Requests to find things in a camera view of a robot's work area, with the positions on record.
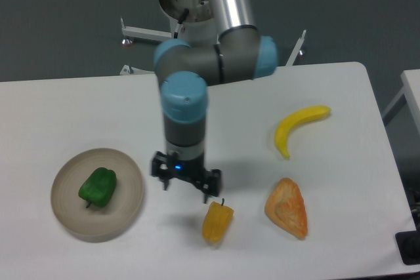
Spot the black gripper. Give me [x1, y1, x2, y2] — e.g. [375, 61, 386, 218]
[150, 150, 222, 203]

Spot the green bell pepper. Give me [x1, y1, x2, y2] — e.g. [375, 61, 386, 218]
[78, 167, 117, 209]

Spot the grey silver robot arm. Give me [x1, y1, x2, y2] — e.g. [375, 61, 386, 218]
[151, 0, 278, 197]

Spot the yellow bell pepper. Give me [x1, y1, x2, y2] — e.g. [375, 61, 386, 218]
[201, 199, 234, 244]

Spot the beige round plate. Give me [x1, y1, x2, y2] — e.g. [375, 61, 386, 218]
[51, 148, 144, 243]

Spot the yellow banana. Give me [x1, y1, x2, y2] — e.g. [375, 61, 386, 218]
[274, 105, 331, 160]

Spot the orange triangular pastry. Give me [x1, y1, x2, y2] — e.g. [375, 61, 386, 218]
[264, 178, 308, 240]

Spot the black device at edge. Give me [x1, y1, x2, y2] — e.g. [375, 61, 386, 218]
[395, 231, 419, 266]

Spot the white side table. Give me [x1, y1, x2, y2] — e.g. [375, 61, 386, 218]
[381, 69, 420, 130]

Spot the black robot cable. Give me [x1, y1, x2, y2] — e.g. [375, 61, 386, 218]
[173, 8, 190, 40]

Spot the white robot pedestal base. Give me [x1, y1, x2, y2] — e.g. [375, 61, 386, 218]
[118, 0, 308, 76]

